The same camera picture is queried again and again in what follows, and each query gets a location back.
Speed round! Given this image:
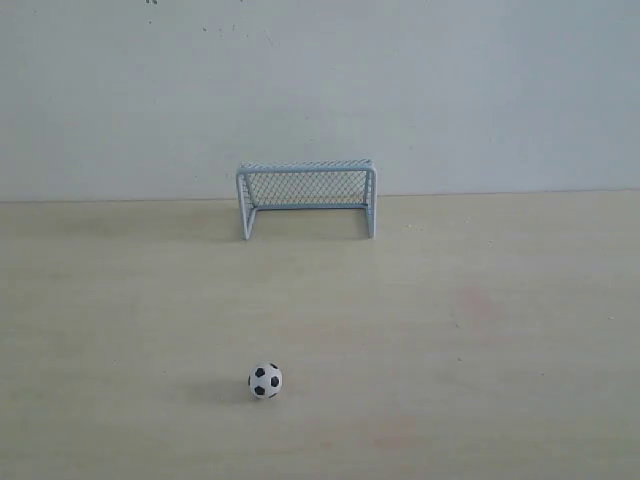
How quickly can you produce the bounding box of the white miniature soccer goal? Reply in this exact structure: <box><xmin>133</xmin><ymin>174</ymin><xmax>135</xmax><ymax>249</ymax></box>
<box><xmin>235</xmin><ymin>159</ymin><xmax>378</xmax><ymax>240</ymax></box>

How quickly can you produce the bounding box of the black and white mini ball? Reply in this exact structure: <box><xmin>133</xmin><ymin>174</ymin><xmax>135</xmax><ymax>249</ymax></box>
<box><xmin>248</xmin><ymin>362</ymin><xmax>283</xmax><ymax>400</ymax></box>

